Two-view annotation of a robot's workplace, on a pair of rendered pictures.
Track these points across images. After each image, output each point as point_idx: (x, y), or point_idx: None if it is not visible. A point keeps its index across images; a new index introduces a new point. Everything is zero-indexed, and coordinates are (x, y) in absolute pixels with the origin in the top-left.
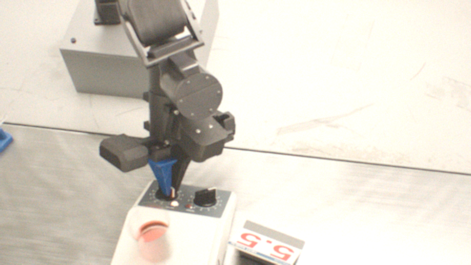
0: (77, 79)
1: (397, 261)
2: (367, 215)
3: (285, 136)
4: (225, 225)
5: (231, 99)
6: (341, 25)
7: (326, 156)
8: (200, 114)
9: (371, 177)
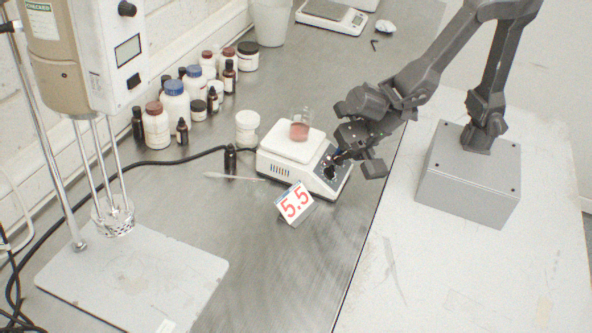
0: (430, 143)
1: (265, 273)
2: (305, 268)
3: (381, 241)
4: (308, 176)
5: (417, 219)
6: (495, 310)
7: (359, 259)
8: (347, 106)
9: (335, 281)
